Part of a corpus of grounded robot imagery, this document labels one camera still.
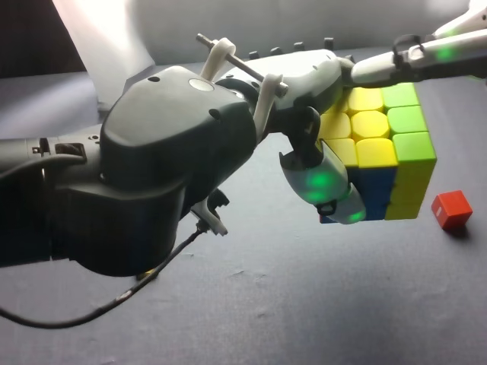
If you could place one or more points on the multicoloured puzzle cube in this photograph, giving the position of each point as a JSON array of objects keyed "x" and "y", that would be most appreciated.
[{"x": 376, "y": 125}]

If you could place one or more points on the red cube block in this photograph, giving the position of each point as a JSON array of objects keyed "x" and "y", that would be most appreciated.
[{"x": 452, "y": 209}]

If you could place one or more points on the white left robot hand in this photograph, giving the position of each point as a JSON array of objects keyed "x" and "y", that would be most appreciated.
[{"x": 304, "y": 76}]

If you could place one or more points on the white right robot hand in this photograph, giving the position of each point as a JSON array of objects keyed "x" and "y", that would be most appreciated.
[{"x": 437, "y": 57}]

